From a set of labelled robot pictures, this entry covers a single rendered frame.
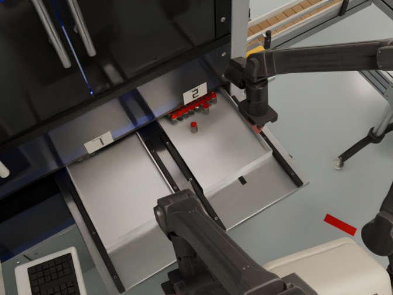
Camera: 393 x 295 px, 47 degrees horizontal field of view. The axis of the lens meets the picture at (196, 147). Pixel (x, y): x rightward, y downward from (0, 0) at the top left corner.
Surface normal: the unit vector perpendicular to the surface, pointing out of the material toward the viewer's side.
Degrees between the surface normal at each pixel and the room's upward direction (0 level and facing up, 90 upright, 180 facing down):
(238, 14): 90
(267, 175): 0
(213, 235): 41
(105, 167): 0
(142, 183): 0
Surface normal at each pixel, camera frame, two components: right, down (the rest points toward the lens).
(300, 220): -0.05, -0.48
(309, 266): -0.24, -0.91
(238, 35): 0.51, 0.74
